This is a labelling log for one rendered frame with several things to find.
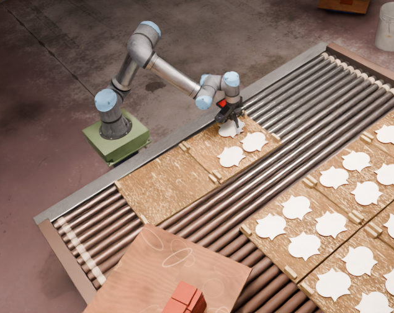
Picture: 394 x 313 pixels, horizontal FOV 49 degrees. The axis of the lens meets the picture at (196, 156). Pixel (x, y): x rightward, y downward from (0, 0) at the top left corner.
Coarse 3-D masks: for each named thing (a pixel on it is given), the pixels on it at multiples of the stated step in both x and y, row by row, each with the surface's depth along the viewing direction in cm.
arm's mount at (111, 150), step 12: (132, 120) 247; (84, 132) 246; (96, 132) 244; (132, 132) 240; (144, 132) 239; (96, 144) 237; (108, 144) 236; (120, 144) 235; (132, 144) 238; (144, 144) 244; (108, 156) 232; (120, 156) 238
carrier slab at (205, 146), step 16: (208, 128) 240; (256, 128) 236; (192, 144) 233; (208, 144) 232; (224, 144) 231; (240, 144) 230; (272, 144) 227; (208, 160) 224; (256, 160) 222; (224, 176) 216
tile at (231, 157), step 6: (228, 150) 226; (234, 150) 226; (240, 150) 225; (222, 156) 224; (228, 156) 223; (234, 156) 223; (240, 156) 222; (222, 162) 221; (228, 162) 221; (234, 162) 220
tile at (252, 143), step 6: (258, 132) 233; (246, 138) 230; (252, 138) 230; (258, 138) 230; (264, 138) 229; (246, 144) 228; (252, 144) 227; (258, 144) 227; (264, 144) 227; (246, 150) 225; (252, 150) 224; (258, 150) 225
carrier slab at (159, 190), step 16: (160, 160) 228; (176, 160) 227; (192, 160) 225; (128, 176) 222; (144, 176) 221; (160, 176) 220; (176, 176) 219; (192, 176) 218; (128, 192) 216; (144, 192) 215; (160, 192) 214; (176, 192) 213; (192, 192) 212; (208, 192) 211; (144, 208) 208; (160, 208) 207; (176, 208) 206; (144, 224) 202
